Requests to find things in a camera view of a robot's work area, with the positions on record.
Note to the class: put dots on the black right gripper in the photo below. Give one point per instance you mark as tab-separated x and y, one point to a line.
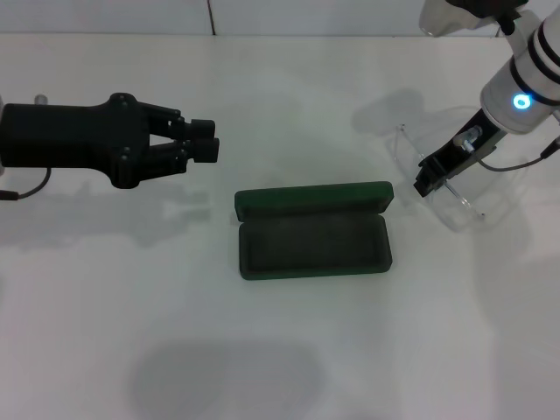
472	144

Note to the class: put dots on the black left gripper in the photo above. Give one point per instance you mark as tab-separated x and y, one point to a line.
65	135

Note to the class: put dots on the clear white glasses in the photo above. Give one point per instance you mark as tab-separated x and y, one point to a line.
455	214

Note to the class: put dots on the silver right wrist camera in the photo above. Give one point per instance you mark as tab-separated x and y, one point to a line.
437	22

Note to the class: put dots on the green glasses case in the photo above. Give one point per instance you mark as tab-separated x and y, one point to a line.
310	245

